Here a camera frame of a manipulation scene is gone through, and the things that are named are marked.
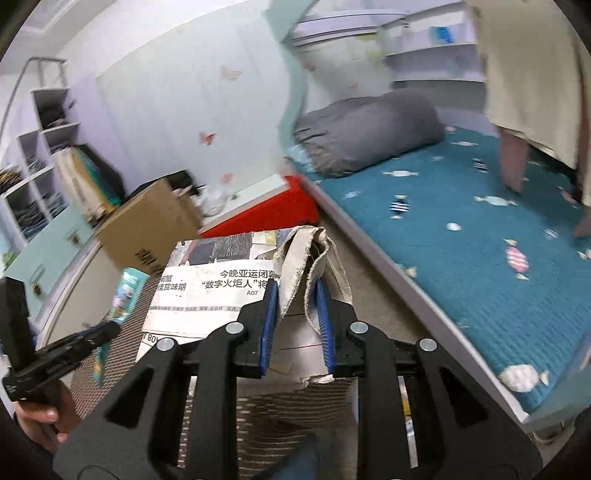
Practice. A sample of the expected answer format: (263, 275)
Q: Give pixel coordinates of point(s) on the large brown cardboard box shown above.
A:
(142, 233)

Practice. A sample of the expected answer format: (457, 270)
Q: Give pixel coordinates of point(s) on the red storage bench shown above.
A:
(273, 203)

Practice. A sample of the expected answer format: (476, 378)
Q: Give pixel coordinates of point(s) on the lilac shelf cabinet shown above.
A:
(45, 241)

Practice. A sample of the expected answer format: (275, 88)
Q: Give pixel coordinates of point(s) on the white bag on bench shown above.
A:
(212, 199)

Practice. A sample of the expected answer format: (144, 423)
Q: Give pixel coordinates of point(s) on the teal quilted mattress cover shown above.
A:
(504, 267)

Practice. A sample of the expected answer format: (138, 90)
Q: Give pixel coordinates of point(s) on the cream base cabinet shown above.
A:
(81, 296)

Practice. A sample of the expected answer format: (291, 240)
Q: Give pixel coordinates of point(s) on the cream hanging sweater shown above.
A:
(537, 73)

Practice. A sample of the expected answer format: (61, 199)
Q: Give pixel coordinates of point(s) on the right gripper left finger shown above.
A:
(239, 349)

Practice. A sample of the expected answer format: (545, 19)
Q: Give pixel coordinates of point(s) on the hanging jackets row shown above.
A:
(89, 181)

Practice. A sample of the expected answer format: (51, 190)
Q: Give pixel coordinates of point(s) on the brown polka dot table cloth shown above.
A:
(173, 414)

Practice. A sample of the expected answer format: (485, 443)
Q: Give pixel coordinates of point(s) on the printed newspaper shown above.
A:
(206, 282)

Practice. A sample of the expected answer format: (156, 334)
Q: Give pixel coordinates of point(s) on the rolled grey duvet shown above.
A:
(356, 133)

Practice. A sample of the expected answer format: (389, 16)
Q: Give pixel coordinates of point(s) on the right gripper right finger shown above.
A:
(354, 349)

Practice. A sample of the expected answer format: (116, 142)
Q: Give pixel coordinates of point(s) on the person's left hand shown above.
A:
(48, 426)

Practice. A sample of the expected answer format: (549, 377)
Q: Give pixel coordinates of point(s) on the beige paper bag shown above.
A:
(306, 256)

